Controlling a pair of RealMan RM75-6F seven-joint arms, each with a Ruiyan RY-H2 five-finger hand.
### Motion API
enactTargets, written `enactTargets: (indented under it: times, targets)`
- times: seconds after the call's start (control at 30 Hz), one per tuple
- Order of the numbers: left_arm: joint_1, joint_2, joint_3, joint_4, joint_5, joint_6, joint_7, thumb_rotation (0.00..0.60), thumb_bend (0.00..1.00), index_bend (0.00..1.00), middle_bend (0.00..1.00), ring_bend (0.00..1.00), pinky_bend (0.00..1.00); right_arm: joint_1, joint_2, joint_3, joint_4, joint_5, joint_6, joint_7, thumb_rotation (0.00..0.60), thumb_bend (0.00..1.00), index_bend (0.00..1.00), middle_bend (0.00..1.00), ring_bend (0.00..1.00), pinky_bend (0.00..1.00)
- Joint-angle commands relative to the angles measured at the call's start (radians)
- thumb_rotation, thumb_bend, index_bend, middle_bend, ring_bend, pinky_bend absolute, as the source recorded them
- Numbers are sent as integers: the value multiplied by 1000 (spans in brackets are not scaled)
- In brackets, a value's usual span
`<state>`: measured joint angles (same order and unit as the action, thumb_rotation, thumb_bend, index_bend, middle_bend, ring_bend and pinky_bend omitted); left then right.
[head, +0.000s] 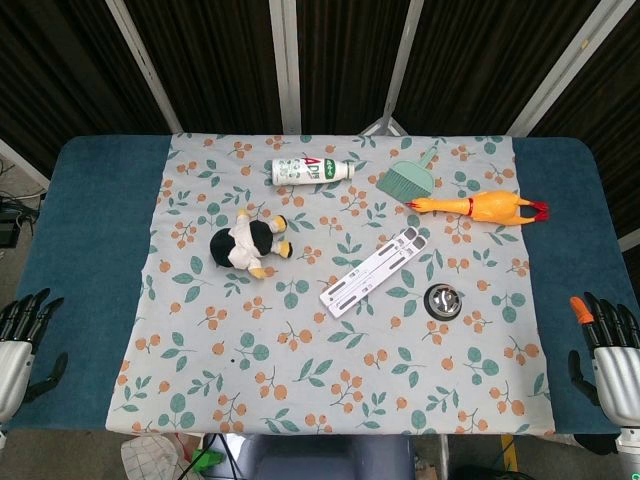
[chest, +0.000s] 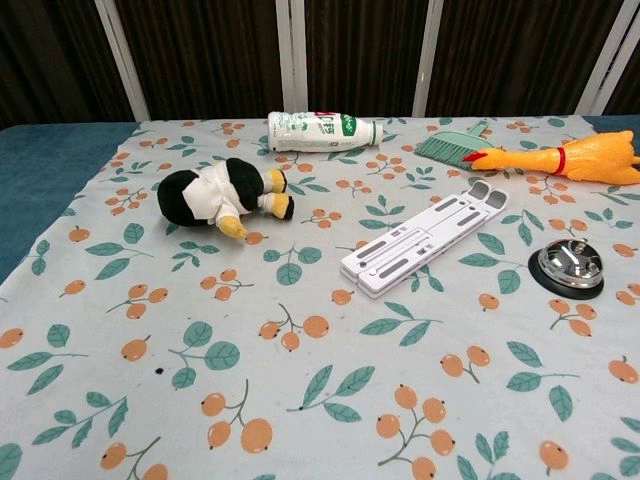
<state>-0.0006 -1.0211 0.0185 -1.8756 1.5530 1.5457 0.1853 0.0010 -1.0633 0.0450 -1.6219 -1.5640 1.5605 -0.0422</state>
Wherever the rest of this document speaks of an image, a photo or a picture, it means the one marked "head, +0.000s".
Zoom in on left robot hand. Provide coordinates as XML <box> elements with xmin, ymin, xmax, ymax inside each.
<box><xmin>0</xmin><ymin>287</ymin><xmax>69</xmax><ymax>424</ymax></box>

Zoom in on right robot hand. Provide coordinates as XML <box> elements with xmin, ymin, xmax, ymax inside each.
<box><xmin>567</xmin><ymin>291</ymin><xmax>640</xmax><ymax>429</ymax></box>

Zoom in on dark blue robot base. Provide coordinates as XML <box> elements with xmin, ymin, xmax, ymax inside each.
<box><xmin>241</xmin><ymin>433</ymin><xmax>416</xmax><ymax>480</ymax></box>

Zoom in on blue table cover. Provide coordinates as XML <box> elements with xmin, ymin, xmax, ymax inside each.
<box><xmin>6</xmin><ymin>133</ymin><xmax>624</xmax><ymax>437</ymax></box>

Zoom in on white checkered cloth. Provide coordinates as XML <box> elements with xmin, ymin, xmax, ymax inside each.
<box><xmin>120</xmin><ymin>434</ymin><xmax>187</xmax><ymax>480</ymax></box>

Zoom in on yellow rubber chicken toy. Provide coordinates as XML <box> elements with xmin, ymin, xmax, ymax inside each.
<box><xmin>404</xmin><ymin>189</ymin><xmax>550</xmax><ymax>225</ymax></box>

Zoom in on green plastic object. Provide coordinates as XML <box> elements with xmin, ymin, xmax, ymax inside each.
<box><xmin>191</xmin><ymin>448</ymin><xmax>224</xmax><ymax>472</ymax></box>

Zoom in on black white penguin plush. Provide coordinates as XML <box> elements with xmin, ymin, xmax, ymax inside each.
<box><xmin>209</xmin><ymin>208</ymin><xmax>294</xmax><ymax>280</ymax></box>

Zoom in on white folding laptop stand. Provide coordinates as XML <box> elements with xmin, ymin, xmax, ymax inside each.
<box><xmin>319</xmin><ymin>225</ymin><xmax>429</xmax><ymax>319</ymax></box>

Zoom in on green dustpan brush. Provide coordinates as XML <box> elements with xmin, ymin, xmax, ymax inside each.
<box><xmin>375</xmin><ymin>149</ymin><xmax>437</xmax><ymax>203</ymax></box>

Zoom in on floral patterned tablecloth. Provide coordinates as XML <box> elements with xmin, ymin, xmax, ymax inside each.
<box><xmin>104</xmin><ymin>132</ymin><xmax>557</xmax><ymax>435</ymax></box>

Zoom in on white drink bottle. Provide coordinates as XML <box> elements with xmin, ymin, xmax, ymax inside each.
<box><xmin>271</xmin><ymin>155</ymin><xmax>356</xmax><ymax>187</ymax></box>

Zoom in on black floor cables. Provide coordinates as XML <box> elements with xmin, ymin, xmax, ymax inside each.
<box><xmin>0</xmin><ymin>158</ymin><xmax>41</xmax><ymax>249</ymax></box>

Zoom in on white frame post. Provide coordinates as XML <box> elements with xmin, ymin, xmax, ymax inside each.
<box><xmin>268</xmin><ymin>0</ymin><xmax>303</xmax><ymax>135</ymax></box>
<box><xmin>360</xmin><ymin>0</ymin><xmax>425</xmax><ymax>137</ymax></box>
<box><xmin>104</xmin><ymin>0</ymin><xmax>184</xmax><ymax>134</ymax></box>
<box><xmin>505</xmin><ymin>0</ymin><xmax>629</xmax><ymax>138</ymax></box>

